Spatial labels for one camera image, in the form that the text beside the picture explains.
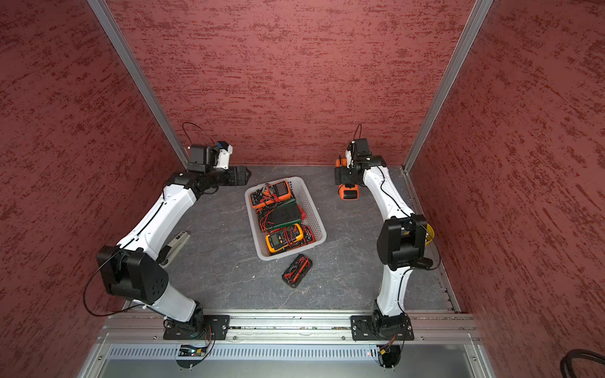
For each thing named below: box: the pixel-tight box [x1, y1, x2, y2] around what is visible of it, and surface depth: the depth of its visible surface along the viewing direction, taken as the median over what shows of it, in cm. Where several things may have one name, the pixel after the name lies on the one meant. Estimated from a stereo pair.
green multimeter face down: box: [259, 198, 306, 230], surface depth 94 cm
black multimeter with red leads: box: [282, 253, 313, 289], surface depth 85 cm
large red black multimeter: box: [297, 225, 316, 248], surface depth 92 cm
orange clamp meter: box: [249, 180, 293, 210], surface depth 97 cm
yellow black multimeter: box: [264, 223, 304, 253], surface depth 88 cm
